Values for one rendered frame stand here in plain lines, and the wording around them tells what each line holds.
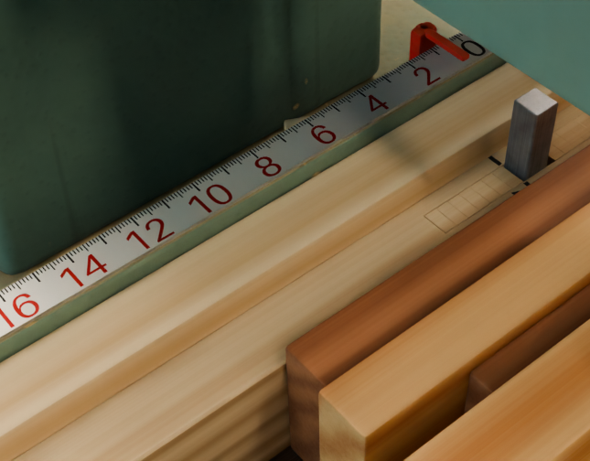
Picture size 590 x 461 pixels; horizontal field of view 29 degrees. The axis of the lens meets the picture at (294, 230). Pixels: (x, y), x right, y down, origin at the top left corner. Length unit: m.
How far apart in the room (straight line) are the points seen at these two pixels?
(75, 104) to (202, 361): 0.20
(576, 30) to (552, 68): 0.01
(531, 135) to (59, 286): 0.14
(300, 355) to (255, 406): 0.02
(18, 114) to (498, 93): 0.19
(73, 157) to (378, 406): 0.25
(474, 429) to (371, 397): 0.03
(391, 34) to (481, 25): 0.34
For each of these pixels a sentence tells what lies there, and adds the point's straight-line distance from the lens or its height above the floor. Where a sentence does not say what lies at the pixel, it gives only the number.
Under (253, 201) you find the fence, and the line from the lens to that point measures 0.31.
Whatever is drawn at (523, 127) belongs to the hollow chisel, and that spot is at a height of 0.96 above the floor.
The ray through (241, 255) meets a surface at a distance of 0.30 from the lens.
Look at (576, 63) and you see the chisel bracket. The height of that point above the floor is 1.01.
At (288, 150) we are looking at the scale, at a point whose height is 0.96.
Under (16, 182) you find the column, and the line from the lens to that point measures 0.47.
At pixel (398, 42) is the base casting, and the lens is 0.61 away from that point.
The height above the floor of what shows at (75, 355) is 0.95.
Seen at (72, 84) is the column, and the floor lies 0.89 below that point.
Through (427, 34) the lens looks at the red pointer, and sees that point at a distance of 0.35.
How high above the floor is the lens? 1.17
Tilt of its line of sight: 47 degrees down
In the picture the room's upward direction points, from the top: 2 degrees counter-clockwise
